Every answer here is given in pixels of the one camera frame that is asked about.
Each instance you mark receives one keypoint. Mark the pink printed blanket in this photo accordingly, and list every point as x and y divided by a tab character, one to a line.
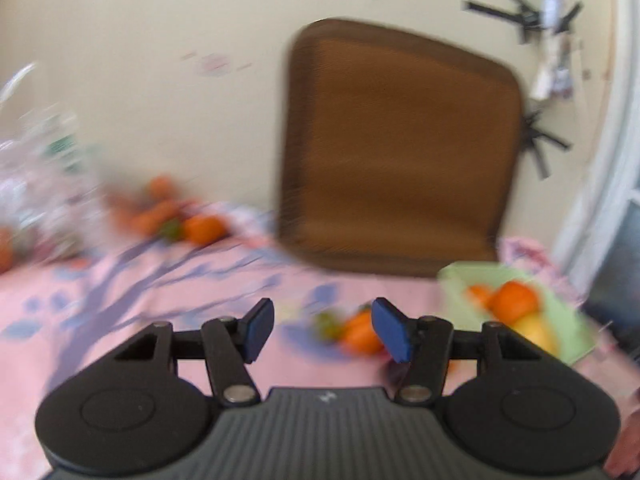
150	300

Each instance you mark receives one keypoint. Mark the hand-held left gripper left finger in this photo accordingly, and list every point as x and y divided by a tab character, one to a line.
259	331

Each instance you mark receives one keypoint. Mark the orange tomato with green stem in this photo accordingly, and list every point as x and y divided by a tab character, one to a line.
361	337

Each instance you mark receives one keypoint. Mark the pile of small tangerines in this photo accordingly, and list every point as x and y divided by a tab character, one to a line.
202	230

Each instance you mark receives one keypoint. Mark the small tangerine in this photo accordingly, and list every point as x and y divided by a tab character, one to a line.
479	296
5	252

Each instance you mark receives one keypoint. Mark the pink wall sticker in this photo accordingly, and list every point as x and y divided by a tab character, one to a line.
216	63

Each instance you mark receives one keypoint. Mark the clear plastic bag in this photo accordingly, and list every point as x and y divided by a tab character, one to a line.
45	180

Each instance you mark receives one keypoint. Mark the floral cloth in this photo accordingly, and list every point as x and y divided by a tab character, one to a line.
250	220

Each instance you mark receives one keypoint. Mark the brown woven seat mat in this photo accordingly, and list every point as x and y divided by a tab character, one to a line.
400	150

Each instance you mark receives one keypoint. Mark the large orange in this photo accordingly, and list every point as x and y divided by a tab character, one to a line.
515	300

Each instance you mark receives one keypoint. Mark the yellow mango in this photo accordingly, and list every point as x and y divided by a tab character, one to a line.
537	332

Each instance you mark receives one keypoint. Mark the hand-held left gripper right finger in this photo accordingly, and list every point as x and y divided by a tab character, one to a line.
392	332

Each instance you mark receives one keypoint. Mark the black tape strips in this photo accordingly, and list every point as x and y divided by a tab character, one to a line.
542	152
500	11

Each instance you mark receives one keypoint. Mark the white window frame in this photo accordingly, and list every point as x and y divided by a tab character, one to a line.
610	135

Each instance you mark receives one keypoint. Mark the light green plastic basket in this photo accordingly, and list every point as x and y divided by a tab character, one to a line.
570	327

